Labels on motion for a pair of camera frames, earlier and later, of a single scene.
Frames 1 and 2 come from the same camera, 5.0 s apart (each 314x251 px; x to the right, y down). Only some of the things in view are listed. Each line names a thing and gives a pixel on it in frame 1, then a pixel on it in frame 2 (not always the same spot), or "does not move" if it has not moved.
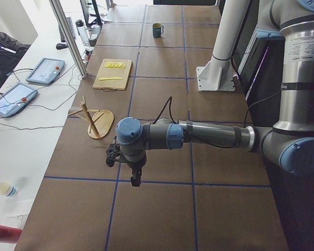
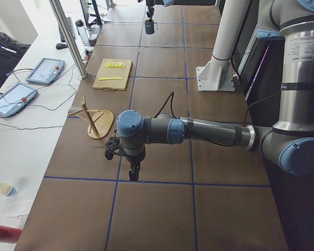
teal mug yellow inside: x=156 y=29 to x=149 y=26
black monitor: x=96 y=21 does not move
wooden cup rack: x=101 y=121 does not move
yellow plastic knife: x=104 y=78 does not move
